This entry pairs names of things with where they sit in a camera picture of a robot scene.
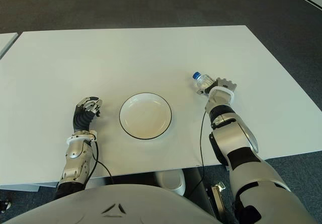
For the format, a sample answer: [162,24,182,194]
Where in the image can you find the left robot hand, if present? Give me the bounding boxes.
[72,96,104,132]

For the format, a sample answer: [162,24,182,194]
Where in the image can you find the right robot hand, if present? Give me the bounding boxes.
[197,77,238,98]

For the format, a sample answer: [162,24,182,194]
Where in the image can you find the clear water bottle blue cap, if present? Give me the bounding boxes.
[192,71,215,92]

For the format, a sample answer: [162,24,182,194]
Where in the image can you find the white plate black rim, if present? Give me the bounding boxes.
[119,91,173,141]

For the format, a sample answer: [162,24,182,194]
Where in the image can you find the grey robot torso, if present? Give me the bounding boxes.
[5,183,322,224]

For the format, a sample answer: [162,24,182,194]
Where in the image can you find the neighbouring white table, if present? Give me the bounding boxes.
[0,32,20,60]

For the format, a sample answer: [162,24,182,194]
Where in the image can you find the white round stand base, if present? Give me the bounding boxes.
[155,170,187,196]

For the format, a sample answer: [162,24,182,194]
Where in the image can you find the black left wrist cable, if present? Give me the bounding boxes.
[84,139,114,186]

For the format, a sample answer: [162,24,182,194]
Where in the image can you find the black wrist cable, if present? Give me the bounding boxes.
[84,139,114,186]
[185,109,207,196]

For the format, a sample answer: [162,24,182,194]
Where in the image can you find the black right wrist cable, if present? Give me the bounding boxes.
[185,109,207,196]

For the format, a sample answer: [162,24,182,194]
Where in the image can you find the black stand frame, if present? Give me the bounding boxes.
[184,167,236,224]

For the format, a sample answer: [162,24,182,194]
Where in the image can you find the metal bracket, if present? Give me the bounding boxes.
[210,182,225,210]

